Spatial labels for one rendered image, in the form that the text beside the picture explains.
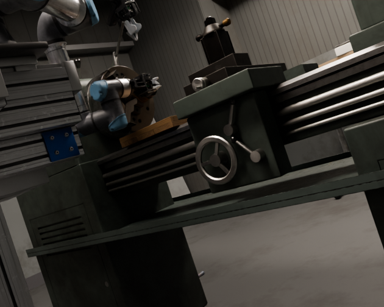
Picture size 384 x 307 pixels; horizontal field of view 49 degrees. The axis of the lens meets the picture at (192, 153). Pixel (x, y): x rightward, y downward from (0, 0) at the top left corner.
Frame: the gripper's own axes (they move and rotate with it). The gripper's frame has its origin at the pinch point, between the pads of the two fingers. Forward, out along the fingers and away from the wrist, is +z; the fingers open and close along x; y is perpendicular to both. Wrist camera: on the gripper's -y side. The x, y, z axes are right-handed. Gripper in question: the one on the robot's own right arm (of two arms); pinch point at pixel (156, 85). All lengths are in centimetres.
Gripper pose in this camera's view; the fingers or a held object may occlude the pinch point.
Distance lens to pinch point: 186.2
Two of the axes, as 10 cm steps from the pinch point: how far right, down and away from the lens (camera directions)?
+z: 6.1, -2.0, 7.6
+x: -3.2, -9.5, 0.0
